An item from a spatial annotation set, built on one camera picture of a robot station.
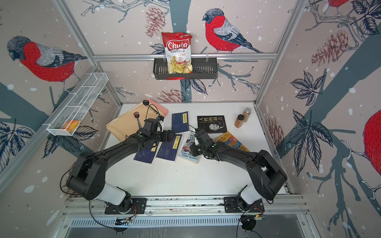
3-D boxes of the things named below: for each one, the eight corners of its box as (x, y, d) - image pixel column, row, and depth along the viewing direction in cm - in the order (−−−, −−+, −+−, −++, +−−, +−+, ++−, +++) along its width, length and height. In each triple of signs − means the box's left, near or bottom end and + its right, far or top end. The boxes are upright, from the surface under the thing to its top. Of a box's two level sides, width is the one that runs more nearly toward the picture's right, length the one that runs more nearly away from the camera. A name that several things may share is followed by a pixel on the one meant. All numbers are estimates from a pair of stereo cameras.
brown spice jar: (235, 128, 106) (237, 121, 100) (233, 121, 110) (236, 114, 104) (242, 128, 106) (245, 121, 100) (240, 121, 110) (243, 114, 104)
